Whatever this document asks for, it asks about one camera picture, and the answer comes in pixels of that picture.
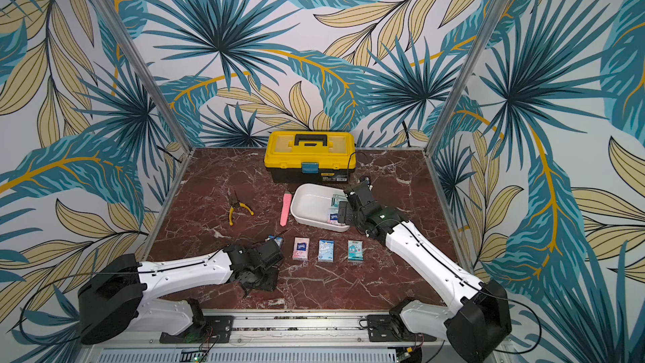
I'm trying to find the pink utility knife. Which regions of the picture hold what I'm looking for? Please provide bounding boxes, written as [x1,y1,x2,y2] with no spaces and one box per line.
[280,192,292,227]

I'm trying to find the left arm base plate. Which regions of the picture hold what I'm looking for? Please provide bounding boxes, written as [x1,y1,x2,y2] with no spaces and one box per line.
[160,315,233,344]

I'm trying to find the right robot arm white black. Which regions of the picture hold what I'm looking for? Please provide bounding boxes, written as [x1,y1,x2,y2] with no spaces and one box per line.
[339,181,512,362]

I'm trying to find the pink tempo tissue pack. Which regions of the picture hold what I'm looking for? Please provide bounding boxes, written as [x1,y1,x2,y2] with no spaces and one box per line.
[292,237,310,260]
[328,210,339,225]

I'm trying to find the yellow handled pliers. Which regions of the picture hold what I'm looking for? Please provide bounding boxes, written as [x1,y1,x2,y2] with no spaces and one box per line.
[228,191,255,227]

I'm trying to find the white plastic storage box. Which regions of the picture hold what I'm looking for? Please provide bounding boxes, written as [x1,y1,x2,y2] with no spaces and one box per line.
[290,183,350,233]

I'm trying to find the left aluminium frame post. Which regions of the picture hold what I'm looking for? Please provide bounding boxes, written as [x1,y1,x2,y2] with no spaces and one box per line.
[91,0,193,154]

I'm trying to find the aluminium frame post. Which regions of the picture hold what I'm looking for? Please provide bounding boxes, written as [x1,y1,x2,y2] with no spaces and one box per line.
[424,0,509,160]
[91,0,193,154]

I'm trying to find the teal green tissue pack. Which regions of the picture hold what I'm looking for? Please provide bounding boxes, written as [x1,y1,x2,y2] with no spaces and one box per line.
[331,193,347,208]

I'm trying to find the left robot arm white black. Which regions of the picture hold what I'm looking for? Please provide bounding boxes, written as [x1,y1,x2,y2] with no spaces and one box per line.
[78,239,284,346]

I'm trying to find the aluminium front rail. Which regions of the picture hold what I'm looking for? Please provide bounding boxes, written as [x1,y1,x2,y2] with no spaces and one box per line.
[77,310,462,362]

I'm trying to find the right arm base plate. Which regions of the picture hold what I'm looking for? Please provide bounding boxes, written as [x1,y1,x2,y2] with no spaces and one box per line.
[359,314,437,344]

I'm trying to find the right aluminium frame post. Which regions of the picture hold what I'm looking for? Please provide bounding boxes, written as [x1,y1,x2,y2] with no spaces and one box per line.
[424,0,509,160]

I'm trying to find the yellow black toolbox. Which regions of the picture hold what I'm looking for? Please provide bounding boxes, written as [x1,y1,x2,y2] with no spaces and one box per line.
[264,131,357,184]

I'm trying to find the teal cartoon tissue pack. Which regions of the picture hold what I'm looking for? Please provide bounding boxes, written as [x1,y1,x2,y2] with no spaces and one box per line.
[347,240,364,262]

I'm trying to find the light blue cartoon tissue pack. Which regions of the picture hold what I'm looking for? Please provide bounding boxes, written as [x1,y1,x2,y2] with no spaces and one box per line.
[267,235,284,247]

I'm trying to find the blue white tissue pack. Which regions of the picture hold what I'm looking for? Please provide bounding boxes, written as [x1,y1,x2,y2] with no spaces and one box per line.
[317,240,335,262]

